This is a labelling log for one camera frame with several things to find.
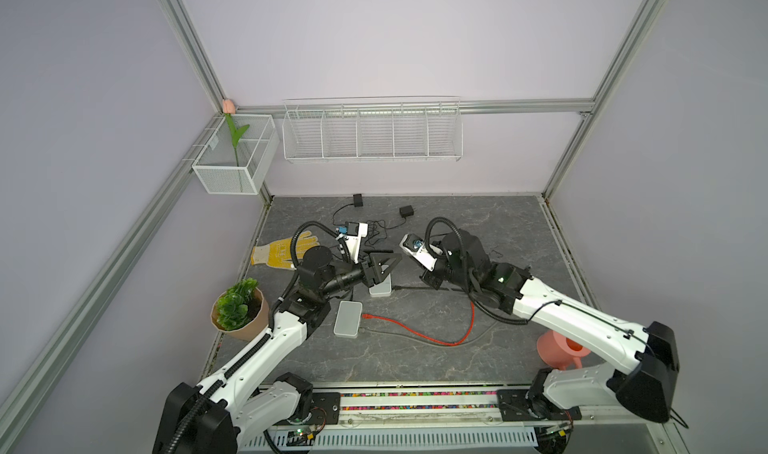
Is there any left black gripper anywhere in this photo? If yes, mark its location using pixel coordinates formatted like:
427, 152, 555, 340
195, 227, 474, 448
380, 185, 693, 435
320, 248, 401, 298

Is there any black power adapter cable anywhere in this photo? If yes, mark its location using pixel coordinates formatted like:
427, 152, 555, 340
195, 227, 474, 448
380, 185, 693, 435
365, 204, 416, 248
331, 192, 367, 227

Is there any white network switch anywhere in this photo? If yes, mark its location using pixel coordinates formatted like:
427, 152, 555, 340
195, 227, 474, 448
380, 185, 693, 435
368, 275, 393, 298
333, 301, 363, 339

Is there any red ethernet cable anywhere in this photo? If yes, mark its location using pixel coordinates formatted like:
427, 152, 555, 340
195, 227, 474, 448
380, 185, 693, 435
361, 300, 476, 347

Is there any grey ethernet cable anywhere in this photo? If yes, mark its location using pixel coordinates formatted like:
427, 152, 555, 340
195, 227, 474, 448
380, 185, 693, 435
359, 318, 506, 348

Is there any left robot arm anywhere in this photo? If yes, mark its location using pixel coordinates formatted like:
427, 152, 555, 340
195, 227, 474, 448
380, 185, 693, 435
152, 222, 402, 453

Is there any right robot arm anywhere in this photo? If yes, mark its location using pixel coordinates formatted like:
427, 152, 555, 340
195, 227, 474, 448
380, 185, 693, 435
399, 216, 680, 423

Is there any yellow white work glove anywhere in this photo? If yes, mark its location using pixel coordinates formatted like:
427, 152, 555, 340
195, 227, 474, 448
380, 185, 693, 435
250, 230, 319, 270

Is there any pink watering can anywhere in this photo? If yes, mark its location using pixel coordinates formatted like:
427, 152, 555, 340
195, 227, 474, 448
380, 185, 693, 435
536, 330, 591, 370

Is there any potted green plant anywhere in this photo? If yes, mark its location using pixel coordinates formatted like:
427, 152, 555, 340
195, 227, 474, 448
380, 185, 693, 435
211, 278, 270, 342

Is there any small white mesh basket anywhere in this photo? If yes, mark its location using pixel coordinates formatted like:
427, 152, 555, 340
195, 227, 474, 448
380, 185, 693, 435
192, 114, 279, 195

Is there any artificial pink tulip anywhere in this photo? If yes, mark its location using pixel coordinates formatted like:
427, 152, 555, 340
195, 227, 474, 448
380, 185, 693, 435
221, 100, 250, 166

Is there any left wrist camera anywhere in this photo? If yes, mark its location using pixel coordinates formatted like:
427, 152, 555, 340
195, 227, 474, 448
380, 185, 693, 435
337, 221, 369, 263

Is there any long white wire basket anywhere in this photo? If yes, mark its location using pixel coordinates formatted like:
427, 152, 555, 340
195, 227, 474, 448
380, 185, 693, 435
282, 96, 464, 163

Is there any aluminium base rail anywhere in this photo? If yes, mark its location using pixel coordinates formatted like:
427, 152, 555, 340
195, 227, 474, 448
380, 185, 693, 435
161, 383, 688, 454

